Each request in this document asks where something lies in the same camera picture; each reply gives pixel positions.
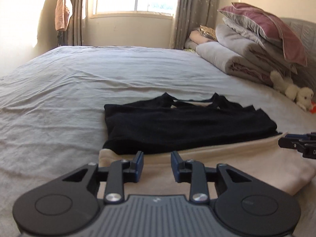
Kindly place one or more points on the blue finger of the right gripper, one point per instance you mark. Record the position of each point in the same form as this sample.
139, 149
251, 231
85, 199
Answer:
308, 136

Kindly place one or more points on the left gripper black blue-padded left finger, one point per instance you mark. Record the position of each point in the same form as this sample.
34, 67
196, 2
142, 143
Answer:
117, 174

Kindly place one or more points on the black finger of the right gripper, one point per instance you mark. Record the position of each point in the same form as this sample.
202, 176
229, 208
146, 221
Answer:
306, 147

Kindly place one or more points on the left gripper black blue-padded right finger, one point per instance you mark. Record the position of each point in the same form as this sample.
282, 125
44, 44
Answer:
196, 174

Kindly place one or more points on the beige fleece garment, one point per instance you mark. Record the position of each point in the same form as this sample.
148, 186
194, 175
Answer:
263, 159

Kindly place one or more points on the black sweater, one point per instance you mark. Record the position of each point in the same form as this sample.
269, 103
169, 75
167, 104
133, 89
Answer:
166, 124

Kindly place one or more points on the white plush toy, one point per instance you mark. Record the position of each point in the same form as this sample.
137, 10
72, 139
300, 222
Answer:
302, 96

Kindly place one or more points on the grey bed sheet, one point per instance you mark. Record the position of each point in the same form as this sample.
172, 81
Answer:
52, 108

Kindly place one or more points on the grey quilted headboard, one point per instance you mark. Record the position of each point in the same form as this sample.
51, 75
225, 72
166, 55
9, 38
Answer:
306, 76

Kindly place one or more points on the upper folded grey quilt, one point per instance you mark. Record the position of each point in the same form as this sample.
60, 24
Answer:
253, 47

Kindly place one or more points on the pink velvet pillow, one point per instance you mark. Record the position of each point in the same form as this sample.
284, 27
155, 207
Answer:
269, 27

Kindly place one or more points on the lower rolled grey quilt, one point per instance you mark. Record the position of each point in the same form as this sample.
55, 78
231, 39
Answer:
232, 63

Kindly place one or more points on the folded pink beige blanket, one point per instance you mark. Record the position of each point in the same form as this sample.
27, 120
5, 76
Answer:
195, 39

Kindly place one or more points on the patterned brown cloth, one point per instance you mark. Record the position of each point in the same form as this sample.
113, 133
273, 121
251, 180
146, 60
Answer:
208, 32

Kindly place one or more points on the left grey curtain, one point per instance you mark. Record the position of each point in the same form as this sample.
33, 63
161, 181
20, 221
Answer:
75, 33

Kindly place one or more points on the grey curtain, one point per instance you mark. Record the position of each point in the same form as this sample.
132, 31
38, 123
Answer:
189, 15
75, 33

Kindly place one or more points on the right grey curtain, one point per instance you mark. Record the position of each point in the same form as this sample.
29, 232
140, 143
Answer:
189, 15

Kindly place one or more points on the pink hanging garment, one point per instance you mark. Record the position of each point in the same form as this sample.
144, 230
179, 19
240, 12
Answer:
63, 13

